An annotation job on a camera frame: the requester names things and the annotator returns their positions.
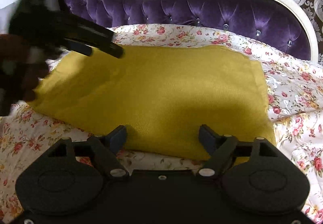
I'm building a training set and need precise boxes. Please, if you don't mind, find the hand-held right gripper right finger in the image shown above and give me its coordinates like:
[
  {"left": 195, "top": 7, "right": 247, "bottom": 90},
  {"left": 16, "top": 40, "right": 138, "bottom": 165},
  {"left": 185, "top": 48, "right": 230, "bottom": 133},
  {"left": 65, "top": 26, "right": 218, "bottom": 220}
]
[{"left": 195, "top": 124, "right": 277, "bottom": 179}]

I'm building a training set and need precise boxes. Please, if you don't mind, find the mustard yellow shirt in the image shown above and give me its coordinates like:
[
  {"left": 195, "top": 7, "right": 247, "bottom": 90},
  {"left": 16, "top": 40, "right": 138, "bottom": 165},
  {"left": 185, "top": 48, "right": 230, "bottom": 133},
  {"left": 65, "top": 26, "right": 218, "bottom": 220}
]
[{"left": 27, "top": 45, "right": 276, "bottom": 162}]

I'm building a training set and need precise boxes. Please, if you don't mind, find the floral bedspread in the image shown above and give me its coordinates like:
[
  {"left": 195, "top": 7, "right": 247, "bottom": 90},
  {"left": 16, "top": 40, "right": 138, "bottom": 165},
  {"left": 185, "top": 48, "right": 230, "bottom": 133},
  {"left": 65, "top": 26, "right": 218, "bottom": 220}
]
[{"left": 0, "top": 24, "right": 323, "bottom": 224}]

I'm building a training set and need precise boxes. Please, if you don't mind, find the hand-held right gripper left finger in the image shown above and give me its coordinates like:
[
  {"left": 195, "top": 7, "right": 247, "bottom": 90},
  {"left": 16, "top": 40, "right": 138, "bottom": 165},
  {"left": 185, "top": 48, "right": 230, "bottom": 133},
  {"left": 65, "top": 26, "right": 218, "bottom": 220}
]
[{"left": 47, "top": 125, "right": 130, "bottom": 179}]

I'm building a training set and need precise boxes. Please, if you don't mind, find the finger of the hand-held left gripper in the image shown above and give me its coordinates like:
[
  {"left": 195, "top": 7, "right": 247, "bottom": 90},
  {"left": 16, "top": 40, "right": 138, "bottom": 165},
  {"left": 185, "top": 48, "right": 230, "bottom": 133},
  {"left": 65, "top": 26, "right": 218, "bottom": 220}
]
[
  {"left": 62, "top": 15, "right": 125, "bottom": 59},
  {"left": 64, "top": 37, "right": 94, "bottom": 57}
]

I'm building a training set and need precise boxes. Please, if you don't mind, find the purple tufted sofa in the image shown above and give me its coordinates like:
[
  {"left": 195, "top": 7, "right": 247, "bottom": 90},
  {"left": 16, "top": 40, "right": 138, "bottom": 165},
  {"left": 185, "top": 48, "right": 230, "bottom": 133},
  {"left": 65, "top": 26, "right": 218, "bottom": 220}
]
[{"left": 50, "top": 0, "right": 320, "bottom": 64}]

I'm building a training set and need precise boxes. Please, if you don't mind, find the person's left hand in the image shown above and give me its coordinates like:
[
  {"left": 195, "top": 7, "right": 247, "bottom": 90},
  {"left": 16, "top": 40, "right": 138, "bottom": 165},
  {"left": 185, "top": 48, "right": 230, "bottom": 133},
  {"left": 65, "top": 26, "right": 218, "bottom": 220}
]
[{"left": 0, "top": 34, "right": 51, "bottom": 103}]

